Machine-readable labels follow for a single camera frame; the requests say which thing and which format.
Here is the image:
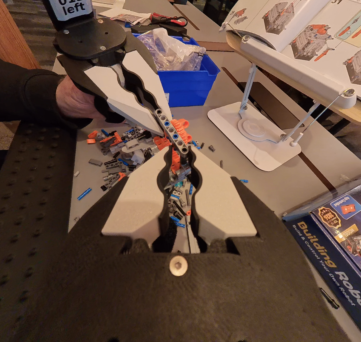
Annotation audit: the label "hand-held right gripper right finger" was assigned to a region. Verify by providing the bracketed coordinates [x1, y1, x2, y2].
[190, 147, 258, 252]

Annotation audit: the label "blue robot kit box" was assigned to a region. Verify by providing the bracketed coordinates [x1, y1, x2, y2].
[282, 191, 361, 327]

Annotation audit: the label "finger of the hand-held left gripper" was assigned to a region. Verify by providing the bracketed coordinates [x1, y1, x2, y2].
[84, 65, 166, 135]
[121, 51, 172, 118]

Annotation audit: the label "blue plastic bin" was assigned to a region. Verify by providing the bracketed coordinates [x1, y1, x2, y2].
[130, 34, 221, 108]

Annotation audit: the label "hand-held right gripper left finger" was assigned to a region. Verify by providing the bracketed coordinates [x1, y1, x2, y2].
[102, 148, 171, 252]

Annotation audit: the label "white booklet stand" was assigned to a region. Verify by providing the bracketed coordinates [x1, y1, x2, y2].
[207, 63, 357, 172]

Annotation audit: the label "loose paper sheets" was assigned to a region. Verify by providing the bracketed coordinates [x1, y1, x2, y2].
[90, 0, 152, 24]

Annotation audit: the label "clear plastic bag with pieces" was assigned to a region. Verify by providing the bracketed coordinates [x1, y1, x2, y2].
[137, 28, 207, 73]

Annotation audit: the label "person's left forearm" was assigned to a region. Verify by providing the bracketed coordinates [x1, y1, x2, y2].
[0, 59, 77, 129]

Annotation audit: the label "orange and grey wing assembly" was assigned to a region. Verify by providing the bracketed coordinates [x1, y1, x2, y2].
[119, 108, 198, 170]

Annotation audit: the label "pile of small building pieces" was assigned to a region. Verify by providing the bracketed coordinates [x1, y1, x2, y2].
[74, 125, 251, 230]

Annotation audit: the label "instruction booklet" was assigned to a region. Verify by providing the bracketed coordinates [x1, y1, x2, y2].
[221, 0, 361, 124]

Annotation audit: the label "red and black tool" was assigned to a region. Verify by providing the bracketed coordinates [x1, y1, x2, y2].
[149, 14, 188, 28]

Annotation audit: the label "black perforated mat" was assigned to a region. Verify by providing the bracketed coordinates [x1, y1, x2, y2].
[0, 121, 78, 331]

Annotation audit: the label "person's left hand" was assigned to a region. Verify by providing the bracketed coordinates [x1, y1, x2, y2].
[55, 74, 113, 121]

